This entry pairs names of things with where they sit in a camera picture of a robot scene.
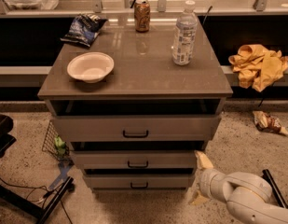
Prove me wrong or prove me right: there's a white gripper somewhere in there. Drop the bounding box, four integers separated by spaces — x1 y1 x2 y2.
189 150 226 206

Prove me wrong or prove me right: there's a grey bottom drawer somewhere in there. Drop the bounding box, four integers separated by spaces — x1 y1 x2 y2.
83 175 195 189

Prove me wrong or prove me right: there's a grey drawer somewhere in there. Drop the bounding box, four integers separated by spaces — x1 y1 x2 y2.
83 175 195 189
52 115 221 142
71 150 197 169

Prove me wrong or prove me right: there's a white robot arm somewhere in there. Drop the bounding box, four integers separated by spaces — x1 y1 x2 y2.
191 150 288 224

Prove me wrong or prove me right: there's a grey top drawer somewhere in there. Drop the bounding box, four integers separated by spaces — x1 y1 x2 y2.
52 115 221 142

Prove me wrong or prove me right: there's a grey drawer cabinet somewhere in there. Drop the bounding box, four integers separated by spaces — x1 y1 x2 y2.
37 12 234 194

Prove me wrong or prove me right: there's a grey middle drawer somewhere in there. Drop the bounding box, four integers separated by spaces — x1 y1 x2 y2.
71 150 197 169

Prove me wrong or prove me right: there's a black bar right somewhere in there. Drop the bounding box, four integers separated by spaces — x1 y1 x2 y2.
262 169 288 209

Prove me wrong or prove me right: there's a brown snack wrapper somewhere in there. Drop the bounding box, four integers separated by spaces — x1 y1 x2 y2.
253 111 288 136

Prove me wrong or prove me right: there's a yellow cloth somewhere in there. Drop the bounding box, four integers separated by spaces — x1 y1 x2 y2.
228 44 288 92

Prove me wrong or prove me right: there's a clear plastic water bottle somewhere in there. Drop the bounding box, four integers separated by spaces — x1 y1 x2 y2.
172 0 198 65

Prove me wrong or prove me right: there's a green object in basket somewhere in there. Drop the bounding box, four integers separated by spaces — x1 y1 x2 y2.
54 136 66 155

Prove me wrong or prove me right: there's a white paper bowl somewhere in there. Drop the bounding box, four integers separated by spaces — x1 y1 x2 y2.
67 52 114 83

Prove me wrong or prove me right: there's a black stand leg left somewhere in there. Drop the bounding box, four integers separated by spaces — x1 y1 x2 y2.
0 176 74 224

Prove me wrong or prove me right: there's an orange soda can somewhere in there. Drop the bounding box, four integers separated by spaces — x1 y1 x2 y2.
134 0 150 33

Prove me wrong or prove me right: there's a blue chip bag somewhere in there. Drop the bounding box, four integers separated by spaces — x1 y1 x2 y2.
61 13 107 48

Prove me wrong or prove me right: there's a black chair base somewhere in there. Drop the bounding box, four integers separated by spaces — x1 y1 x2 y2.
0 114 16 158

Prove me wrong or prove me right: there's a wire mesh basket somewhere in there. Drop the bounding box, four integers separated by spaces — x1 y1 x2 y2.
42 122 69 161

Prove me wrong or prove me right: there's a black floor cable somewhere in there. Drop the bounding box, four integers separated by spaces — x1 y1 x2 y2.
0 171 74 224

